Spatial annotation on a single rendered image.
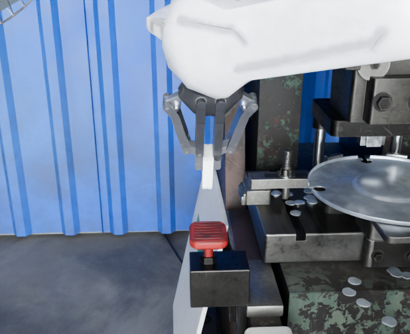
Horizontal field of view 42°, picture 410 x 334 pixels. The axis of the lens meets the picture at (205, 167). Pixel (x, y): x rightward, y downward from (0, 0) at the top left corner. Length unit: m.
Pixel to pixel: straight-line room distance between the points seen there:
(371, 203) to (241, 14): 0.56
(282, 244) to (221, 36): 0.58
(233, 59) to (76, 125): 1.81
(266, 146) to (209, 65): 0.78
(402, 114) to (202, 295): 0.46
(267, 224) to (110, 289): 1.17
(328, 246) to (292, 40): 0.63
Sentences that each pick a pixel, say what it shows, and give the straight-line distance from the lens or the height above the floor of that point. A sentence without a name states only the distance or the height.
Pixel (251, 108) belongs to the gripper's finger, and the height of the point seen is 0.98.
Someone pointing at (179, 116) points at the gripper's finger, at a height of 0.97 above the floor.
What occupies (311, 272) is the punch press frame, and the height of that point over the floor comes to 0.64.
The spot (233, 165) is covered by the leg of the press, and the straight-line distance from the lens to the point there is 1.28.
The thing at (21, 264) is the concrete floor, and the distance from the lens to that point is 2.30.
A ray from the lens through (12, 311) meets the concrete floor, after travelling 2.04.
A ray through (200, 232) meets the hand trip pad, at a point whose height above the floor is 0.76.
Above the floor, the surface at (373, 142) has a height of 0.83.
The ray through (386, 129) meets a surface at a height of 0.87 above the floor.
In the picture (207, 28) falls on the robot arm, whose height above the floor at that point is 1.11.
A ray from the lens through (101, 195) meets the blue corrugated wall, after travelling 2.33.
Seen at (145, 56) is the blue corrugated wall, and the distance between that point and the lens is 2.13.
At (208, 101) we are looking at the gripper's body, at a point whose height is 0.99.
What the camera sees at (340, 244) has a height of 0.68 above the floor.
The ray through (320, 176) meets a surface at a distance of 1.01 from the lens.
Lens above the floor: 1.17
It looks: 22 degrees down
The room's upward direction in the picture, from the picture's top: straight up
